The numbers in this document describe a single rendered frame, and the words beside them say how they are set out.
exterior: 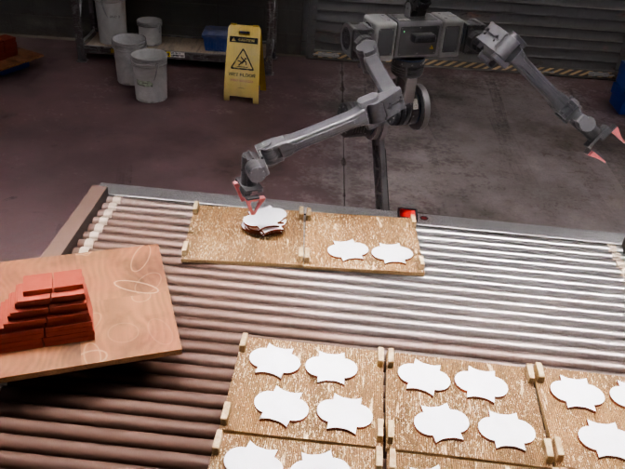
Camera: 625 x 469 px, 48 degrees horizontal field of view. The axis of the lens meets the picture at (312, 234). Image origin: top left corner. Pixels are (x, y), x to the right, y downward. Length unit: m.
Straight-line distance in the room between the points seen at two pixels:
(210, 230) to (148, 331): 0.68
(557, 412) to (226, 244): 1.19
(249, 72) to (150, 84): 0.81
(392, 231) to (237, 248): 0.58
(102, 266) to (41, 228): 2.22
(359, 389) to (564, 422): 0.54
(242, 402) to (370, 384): 0.35
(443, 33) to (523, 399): 1.57
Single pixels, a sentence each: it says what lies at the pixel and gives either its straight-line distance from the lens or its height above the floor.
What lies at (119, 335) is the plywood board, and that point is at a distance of 1.93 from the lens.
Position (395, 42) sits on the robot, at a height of 1.45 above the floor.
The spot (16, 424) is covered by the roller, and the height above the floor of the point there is 0.92.
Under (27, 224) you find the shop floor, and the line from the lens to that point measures 4.44.
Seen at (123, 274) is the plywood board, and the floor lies 1.04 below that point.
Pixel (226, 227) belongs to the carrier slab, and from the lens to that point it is 2.52.
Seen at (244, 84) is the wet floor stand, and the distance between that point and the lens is 5.92.
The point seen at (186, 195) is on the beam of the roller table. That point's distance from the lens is 2.76.
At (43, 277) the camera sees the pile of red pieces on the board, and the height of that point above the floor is 1.21.
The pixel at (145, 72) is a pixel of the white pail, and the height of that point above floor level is 0.27.
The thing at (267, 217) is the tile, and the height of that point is 0.99.
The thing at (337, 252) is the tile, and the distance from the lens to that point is 2.40.
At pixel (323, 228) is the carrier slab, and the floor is 0.94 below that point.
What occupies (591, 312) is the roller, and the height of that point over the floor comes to 0.92.
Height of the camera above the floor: 2.30
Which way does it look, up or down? 33 degrees down
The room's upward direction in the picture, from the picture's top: 4 degrees clockwise
